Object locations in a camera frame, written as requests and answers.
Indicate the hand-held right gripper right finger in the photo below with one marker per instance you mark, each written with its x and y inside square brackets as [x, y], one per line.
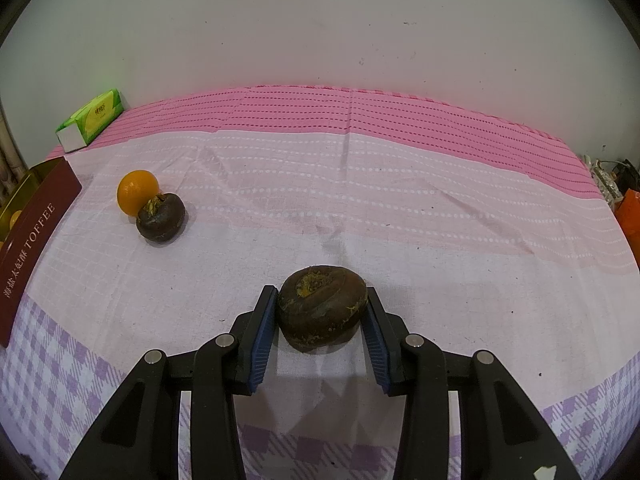
[374, 345]

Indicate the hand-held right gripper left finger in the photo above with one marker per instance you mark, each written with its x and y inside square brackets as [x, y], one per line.
[262, 340]

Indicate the dark brown round fruit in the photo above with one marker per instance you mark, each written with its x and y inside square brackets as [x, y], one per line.
[162, 222]
[325, 310]

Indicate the golden tin with red side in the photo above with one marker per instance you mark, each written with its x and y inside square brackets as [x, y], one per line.
[35, 230]

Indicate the pink and purple checked cloth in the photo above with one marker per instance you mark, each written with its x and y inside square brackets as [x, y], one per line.
[350, 185]

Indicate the orange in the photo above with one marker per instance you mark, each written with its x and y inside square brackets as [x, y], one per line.
[132, 187]

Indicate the green tissue box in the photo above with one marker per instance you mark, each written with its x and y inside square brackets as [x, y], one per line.
[92, 115]

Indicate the orange plastic package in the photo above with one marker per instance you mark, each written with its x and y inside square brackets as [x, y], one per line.
[630, 220]

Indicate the black object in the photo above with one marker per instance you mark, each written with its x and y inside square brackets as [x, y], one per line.
[627, 175]

